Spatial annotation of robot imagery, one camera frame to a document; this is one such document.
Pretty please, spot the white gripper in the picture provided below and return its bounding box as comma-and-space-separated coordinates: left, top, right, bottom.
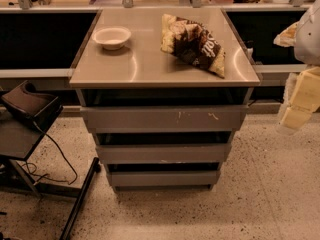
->
273, 21, 320, 137

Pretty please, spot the grey drawer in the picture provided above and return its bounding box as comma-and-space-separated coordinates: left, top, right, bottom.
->
107, 171, 220, 187
96, 143, 231, 164
80, 105, 248, 133

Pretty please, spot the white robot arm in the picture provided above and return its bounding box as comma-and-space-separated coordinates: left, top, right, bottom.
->
273, 0, 320, 135

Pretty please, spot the grey top drawer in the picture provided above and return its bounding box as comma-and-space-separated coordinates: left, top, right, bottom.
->
80, 105, 248, 133

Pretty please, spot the grey drawer cabinet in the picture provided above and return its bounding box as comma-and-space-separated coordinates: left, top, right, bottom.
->
70, 7, 260, 176

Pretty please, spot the grey bottom drawer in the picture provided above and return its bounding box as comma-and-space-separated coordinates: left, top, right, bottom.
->
107, 171, 220, 187

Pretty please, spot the brown chip bag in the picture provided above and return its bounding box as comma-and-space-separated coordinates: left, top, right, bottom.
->
161, 14, 225, 78

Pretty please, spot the white bowl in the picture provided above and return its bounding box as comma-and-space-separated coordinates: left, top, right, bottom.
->
92, 27, 131, 50

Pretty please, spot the black box device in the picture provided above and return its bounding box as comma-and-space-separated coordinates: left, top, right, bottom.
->
1, 81, 62, 131

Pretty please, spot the black cable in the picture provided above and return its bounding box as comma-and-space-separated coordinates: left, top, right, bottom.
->
23, 120, 79, 186

